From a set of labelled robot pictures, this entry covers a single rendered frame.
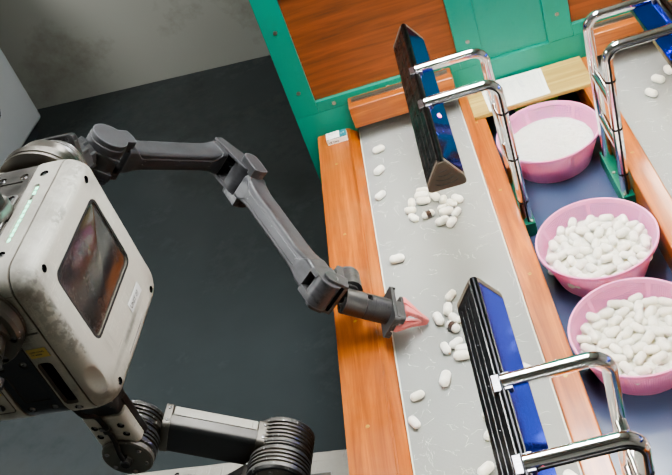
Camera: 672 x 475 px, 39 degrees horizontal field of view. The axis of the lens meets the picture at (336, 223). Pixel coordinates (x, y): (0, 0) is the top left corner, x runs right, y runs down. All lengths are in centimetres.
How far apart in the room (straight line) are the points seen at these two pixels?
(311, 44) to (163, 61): 262
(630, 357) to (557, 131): 80
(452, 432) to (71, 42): 382
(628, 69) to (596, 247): 71
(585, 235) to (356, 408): 66
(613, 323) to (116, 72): 378
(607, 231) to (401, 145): 70
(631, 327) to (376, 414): 54
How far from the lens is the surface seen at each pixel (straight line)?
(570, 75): 267
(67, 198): 162
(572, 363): 144
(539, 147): 251
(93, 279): 164
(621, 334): 198
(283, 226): 206
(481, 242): 224
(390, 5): 259
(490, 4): 263
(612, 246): 219
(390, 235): 234
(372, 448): 188
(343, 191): 249
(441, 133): 200
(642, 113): 254
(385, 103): 264
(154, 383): 340
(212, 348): 340
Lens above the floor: 221
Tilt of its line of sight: 37 degrees down
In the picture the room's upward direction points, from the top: 22 degrees counter-clockwise
